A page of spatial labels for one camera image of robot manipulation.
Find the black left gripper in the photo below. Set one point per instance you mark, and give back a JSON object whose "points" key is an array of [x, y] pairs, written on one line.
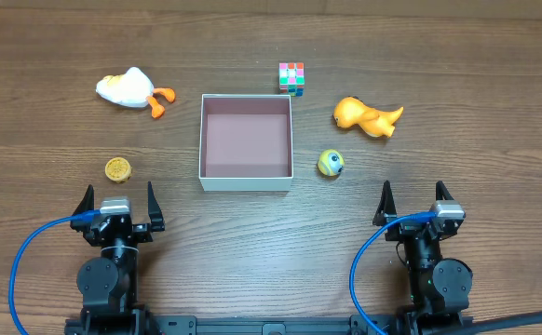
{"points": [[116, 228]]}

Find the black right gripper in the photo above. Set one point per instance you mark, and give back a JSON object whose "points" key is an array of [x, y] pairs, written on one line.
{"points": [[418, 231]]}

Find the yellow ball with grey eye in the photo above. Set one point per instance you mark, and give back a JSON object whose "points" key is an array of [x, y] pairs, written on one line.
{"points": [[331, 163]]}

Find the white box pink interior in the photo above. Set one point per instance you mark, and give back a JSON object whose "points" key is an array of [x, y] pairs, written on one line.
{"points": [[245, 143]]}

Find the colourful puzzle cube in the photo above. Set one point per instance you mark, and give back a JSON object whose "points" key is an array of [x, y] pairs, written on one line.
{"points": [[291, 78]]}

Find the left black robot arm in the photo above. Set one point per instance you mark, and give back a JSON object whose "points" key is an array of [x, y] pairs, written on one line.
{"points": [[108, 283]]}

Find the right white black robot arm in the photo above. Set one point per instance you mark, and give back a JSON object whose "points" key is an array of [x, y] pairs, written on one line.
{"points": [[438, 285]]}

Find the orange round fan toy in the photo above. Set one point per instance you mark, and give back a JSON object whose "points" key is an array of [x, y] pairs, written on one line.
{"points": [[118, 169]]}

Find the orange dinosaur toy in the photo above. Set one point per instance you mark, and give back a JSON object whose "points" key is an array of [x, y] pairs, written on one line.
{"points": [[351, 111]]}

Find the white plush duck toy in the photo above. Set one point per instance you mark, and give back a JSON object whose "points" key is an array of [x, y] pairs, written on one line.
{"points": [[134, 89]]}

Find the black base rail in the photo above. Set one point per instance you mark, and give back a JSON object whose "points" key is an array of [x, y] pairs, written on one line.
{"points": [[148, 323]]}

